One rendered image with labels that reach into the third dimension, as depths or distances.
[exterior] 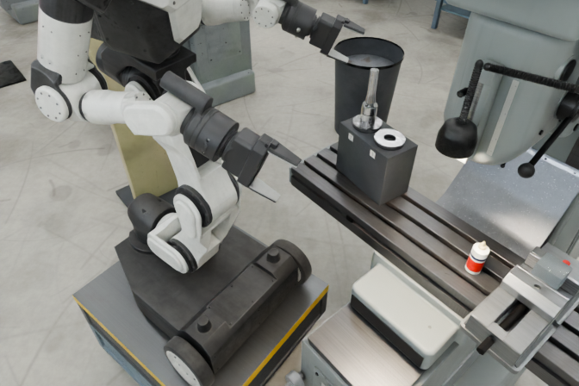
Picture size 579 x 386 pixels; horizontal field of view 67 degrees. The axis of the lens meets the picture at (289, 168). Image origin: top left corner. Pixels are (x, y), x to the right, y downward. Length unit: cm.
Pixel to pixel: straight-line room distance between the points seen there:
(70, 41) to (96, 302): 125
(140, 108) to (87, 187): 231
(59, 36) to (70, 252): 195
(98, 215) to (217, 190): 170
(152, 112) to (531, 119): 70
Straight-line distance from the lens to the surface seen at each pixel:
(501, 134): 96
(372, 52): 336
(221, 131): 81
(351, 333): 133
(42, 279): 270
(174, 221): 167
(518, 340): 112
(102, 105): 96
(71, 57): 96
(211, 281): 168
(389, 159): 126
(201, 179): 123
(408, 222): 135
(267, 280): 164
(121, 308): 191
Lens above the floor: 191
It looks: 40 degrees down
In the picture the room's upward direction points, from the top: straight up
